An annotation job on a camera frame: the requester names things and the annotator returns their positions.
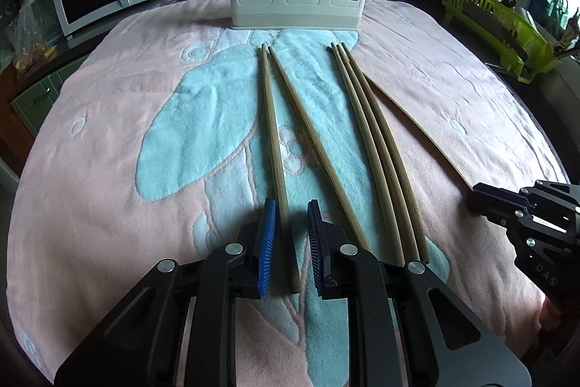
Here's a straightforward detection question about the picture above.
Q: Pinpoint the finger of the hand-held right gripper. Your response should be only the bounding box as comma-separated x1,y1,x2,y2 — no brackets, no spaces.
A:
521,181,580,215
467,182,567,234

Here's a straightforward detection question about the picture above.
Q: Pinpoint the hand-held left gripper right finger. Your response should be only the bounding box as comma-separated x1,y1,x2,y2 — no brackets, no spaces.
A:
307,200,532,387

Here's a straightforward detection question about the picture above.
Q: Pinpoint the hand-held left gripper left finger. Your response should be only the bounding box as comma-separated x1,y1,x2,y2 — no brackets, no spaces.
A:
54,199,278,387

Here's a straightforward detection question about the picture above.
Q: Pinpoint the wooden chopstick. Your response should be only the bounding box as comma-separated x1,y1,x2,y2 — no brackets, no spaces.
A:
259,44,302,295
267,45,371,252
334,43,420,264
327,43,406,267
360,74,474,192
340,42,431,264

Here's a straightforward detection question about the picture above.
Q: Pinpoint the pink and blue towel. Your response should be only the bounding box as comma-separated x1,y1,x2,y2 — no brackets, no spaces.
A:
7,0,572,387

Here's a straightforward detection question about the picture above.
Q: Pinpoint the lime green dish rack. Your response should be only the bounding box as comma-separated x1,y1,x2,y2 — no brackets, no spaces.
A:
441,0,563,85

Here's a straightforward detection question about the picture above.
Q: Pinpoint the green base cabinet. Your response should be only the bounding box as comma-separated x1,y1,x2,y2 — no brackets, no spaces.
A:
10,72,65,135

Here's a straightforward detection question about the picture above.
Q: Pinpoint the clear plastic bag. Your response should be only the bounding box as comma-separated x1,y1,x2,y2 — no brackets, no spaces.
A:
0,0,61,74

